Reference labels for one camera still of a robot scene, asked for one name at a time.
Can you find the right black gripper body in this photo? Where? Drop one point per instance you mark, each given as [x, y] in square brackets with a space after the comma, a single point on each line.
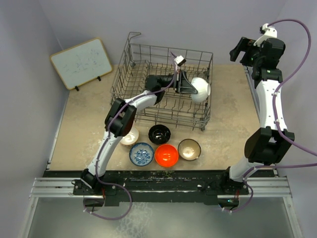
[255, 51]

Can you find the white ceramic bowl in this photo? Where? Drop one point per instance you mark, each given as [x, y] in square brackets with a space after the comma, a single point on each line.
[203, 88]

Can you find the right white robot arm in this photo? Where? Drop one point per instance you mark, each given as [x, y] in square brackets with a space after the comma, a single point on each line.
[272, 140]

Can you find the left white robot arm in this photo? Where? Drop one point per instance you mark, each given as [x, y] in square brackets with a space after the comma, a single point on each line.
[120, 118]

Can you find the black glossy bowl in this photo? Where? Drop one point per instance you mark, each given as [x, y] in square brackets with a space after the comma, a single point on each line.
[159, 134]

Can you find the brown rimmed cream bowl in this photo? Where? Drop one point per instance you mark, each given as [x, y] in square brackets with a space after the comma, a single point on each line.
[189, 149]

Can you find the beige white bowl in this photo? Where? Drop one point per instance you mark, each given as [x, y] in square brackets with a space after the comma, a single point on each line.
[131, 138]

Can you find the orange bowl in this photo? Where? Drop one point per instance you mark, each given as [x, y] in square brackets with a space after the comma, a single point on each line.
[166, 155]

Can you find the blue white patterned bowl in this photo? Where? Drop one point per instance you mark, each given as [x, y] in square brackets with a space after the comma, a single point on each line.
[141, 154]

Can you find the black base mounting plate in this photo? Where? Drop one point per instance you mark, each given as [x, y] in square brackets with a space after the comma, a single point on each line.
[201, 186]

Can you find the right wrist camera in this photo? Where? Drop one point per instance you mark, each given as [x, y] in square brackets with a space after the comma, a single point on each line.
[267, 32]

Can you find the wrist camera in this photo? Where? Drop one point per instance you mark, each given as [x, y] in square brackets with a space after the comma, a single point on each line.
[179, 61]
[267, 32]

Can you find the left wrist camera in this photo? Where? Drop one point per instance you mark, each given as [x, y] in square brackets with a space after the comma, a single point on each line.
[179, 61]

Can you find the grey wire dish rack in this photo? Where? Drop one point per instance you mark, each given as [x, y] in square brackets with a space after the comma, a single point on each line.
[138, 60]

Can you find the small whiteboard with wood frame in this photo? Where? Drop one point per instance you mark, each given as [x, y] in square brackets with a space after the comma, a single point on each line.
[82, 63]

